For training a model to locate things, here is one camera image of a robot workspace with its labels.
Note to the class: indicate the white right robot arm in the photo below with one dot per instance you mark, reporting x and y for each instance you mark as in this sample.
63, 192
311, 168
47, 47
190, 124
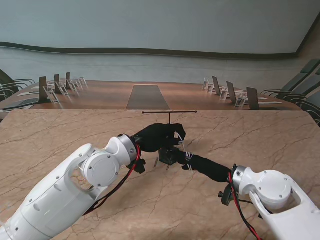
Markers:
270, 190

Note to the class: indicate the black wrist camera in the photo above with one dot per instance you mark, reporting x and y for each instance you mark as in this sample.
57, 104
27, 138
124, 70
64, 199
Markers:
140, 167
227, 196

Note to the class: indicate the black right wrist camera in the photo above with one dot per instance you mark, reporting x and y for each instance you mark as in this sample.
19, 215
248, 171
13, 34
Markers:
227, 196

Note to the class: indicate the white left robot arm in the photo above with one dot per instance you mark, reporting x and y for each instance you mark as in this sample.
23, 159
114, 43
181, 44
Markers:
62, 195

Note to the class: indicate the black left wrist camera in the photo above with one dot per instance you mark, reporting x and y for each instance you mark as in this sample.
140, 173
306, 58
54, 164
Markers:
140, 167

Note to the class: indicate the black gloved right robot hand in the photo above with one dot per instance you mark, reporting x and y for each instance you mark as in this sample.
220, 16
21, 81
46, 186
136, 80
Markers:
210, 168

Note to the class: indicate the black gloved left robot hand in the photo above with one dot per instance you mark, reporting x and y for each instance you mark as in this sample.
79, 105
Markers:
160, 137

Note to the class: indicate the printed conference room backdrop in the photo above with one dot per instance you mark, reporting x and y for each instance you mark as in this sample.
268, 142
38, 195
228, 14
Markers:
160, 37

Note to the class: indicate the black T-bar rack marble base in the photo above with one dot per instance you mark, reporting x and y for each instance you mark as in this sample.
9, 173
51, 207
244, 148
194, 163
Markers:
167, 157

